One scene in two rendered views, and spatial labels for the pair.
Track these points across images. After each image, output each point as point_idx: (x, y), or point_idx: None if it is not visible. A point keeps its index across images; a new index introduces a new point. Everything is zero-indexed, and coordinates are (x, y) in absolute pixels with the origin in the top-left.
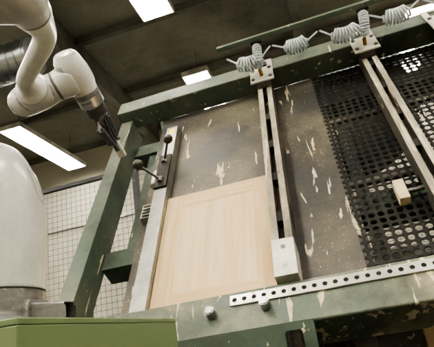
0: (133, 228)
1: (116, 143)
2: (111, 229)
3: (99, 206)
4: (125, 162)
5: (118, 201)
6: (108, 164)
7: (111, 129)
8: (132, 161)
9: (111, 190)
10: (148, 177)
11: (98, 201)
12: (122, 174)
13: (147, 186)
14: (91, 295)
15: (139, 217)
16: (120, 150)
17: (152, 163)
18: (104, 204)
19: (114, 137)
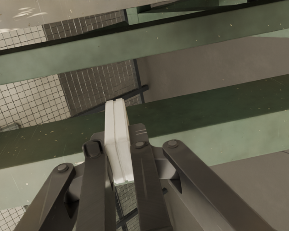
0: (278, 25)
1: (149, 144)
2: (286, 81)
3: (284, 126)
4: (27, 147)
5: (189, 103)
6: None
7: (106, 216)
8: None
9: (201, 122)
10: (65, 57)
11: (256, 142)
12: (91, 133)
13: (109, 43)
14: None
15: (243, 20)
16: (127, 121)
17: None
18: (278, 114)
19: (139, 168)
